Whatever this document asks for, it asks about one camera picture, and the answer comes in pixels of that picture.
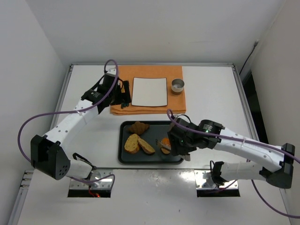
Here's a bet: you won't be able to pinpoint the metal base plate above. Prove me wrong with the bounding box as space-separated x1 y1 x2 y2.
69 169 115 191
194 170 239 191

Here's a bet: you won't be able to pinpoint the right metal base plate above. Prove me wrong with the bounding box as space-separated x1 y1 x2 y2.
194 170 239 191

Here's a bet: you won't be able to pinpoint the black wall cable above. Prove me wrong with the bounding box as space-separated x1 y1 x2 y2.
239 40 259 75

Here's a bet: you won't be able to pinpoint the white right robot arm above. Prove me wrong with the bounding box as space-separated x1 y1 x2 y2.
168 116 295 189

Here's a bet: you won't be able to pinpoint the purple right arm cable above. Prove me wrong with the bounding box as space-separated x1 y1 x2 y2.
166 109 300 220

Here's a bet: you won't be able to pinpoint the white square plate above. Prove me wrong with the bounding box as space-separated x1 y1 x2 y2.
131 77 168 107

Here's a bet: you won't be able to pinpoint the bread slice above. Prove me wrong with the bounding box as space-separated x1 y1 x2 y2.
138 138 155 155
124 134 140 154

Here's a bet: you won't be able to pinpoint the metal tongs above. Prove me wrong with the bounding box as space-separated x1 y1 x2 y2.
155 139 190 161

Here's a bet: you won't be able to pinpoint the right bread slice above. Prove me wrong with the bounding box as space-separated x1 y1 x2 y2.
138 138 155 155

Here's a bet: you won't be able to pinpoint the sesame bread roll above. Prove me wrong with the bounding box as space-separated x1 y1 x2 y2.
161 137 171 155

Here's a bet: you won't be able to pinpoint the left bread slice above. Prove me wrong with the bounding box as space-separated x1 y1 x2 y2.
124 134 140 154

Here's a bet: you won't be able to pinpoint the brown croissant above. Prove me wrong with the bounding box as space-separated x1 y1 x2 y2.
127 121 150 135

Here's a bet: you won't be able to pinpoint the black baking tray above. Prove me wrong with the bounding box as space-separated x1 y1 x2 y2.
118 120 183 165

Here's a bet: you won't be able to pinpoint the metal cup with brown sleeve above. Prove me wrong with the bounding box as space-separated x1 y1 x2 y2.
171 78 185 95

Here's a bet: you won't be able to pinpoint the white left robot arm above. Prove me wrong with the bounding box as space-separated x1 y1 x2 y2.
30 69 130 180

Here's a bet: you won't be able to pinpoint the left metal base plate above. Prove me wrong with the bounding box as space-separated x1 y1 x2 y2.
69 169 115 191

